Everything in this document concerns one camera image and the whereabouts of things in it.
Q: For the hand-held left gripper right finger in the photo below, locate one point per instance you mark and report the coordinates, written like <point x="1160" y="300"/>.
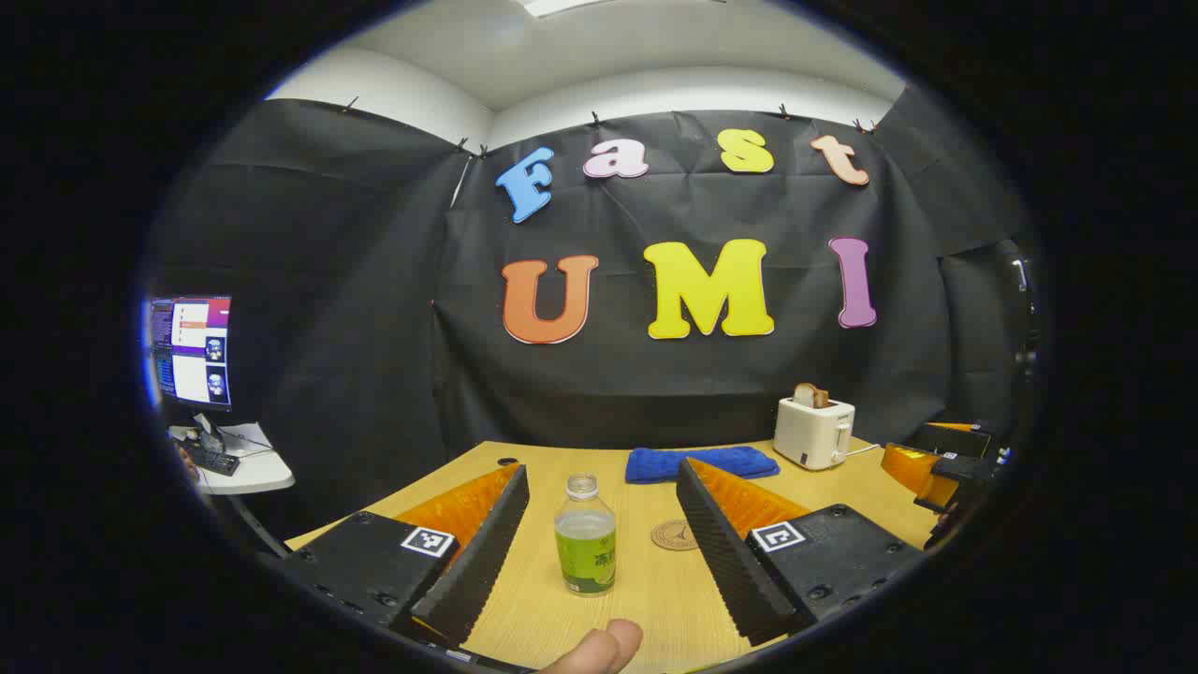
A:
<point x="721" y="552"/>

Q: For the bread slice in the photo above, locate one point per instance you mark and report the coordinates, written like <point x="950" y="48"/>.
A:
<point x="810" y="395"/>

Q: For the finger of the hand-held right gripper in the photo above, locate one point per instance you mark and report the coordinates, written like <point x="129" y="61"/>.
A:
<point x="908" y="468"/>
<point x="950" y="440"/>

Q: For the white side table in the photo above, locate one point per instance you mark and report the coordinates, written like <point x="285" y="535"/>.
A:
<point x="257" y="473"/>

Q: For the round cork coaster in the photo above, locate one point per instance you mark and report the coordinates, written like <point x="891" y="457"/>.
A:
<point x="669" y="535"/>

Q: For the blue folded towel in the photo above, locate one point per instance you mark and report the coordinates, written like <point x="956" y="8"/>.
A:
<point x="674" y="463"/>

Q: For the black keyboard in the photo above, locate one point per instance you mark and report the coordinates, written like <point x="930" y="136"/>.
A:
<point x="213" y="460"/>

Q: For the ceiling light panel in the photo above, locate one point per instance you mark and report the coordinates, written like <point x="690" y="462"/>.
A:
<point x="562" y="6"/>

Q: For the computer monitor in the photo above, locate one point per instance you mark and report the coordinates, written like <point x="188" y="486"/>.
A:
<point x="192" y="351"/>

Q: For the clear green-label water bottle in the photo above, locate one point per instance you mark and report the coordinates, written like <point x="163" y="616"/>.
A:
<point x="585" y="562"/>

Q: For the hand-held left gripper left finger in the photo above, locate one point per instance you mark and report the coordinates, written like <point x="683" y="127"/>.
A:
<point x="487" y="552"/>

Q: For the white toaster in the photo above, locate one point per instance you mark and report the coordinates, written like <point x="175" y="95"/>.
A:
<point x="810" y="435"/>

